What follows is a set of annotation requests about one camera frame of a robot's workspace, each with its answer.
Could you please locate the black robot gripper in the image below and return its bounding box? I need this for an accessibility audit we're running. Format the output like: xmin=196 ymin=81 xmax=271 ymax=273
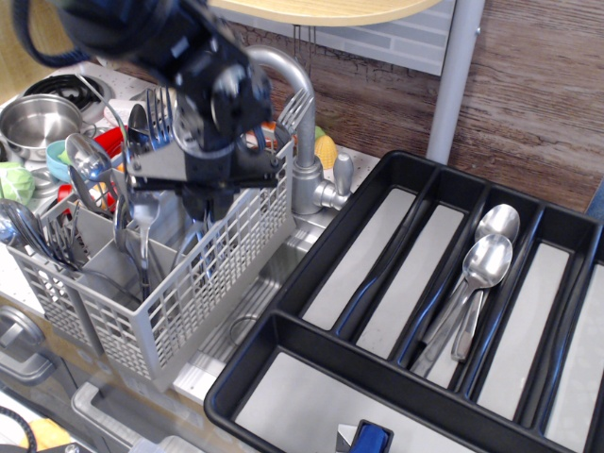
xmin=126 ymin=60 xmax=283 ymax=222

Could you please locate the big steel spoon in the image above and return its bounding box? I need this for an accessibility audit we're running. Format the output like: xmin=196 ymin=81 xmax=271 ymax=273
xmin=171 ymin=219 xmax=225 ymax=282

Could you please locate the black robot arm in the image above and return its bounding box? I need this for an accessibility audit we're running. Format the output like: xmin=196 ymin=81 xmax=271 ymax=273
xmin=10 ymin=1 xmax=283 ymax=220

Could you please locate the grey plastic cutlery basket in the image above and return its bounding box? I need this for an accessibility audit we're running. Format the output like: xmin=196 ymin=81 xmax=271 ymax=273
xmin=11 ymin=143 xmax=294 ymax=390

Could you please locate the steel spoon upright left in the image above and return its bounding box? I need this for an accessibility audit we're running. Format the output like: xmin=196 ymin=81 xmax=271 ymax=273
xmin=65 ymin=133 xmax=126 ymax=218

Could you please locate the black cutlery tray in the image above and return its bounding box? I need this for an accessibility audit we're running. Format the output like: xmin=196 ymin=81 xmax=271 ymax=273
xmin=204 ymin=151 xmax=603 ymax=452

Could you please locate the lower steel spoon in tray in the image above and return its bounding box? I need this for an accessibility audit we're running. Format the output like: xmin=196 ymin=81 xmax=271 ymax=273
xmin=411 ymin=234 xmax=512 ymax=378

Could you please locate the steel spoon in tray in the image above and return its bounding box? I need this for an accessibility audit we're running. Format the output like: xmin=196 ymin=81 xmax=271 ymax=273
xmin=422 ymin=204 xmax=521 ymax=344
xmin=411 ymin=234 xmax=512 ymax=378

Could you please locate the upper steel spoon in tray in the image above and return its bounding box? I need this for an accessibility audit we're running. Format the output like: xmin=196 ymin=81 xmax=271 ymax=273
xmin=422 ymin=204 xmax=521 ymax=344

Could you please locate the silver curved faucet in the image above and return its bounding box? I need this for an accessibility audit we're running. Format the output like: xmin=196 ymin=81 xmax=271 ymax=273
xmin=246 ymin=45 xmax=354 ymax=214

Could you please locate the red toy item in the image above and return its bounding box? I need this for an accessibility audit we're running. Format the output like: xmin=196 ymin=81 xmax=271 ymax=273
xmin=94 ymin=127 xmax=124 ymax=159

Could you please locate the steel fork near faucet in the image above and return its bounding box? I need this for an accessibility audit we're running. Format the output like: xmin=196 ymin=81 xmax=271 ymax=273
xmin=274 ymin=88 xmax=313 ymax=151

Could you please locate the yellow toy corn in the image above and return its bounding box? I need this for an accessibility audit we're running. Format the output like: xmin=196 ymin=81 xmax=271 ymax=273
xmin=314 ymin=135 xmax=338 ymax=170

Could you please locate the light blue toy cup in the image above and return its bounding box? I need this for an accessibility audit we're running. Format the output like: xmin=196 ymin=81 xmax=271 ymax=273
xmin=46 ymin=140 xmax=71 ymax=183

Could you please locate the black stove burner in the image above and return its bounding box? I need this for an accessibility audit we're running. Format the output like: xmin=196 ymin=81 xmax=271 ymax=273
xmin=22 ymin=75 xmax=102 ymax=116

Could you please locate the green toy cabbage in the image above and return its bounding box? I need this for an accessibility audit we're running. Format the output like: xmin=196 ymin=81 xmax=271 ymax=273
xmin=1 ymin=161 xmax=35 ymax=205

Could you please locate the steel pot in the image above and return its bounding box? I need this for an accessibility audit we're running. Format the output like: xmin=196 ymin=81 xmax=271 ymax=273
xmin=1 ymin=94 xmax=103 ymax=162

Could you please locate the round wooden shelf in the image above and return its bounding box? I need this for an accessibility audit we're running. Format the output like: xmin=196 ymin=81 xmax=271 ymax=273
xmin=209 ymin=0 xmax=439 ymax=26

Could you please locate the grey vertical pole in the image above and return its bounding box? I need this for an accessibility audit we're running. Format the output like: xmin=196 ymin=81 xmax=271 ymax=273
xmin=426 ymin=0 xmax=486 ymax=164

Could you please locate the blue object at bottom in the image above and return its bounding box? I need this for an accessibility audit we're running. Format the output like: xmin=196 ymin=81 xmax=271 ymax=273
xmin=335 ymin=420 xmax=394 ymax=453

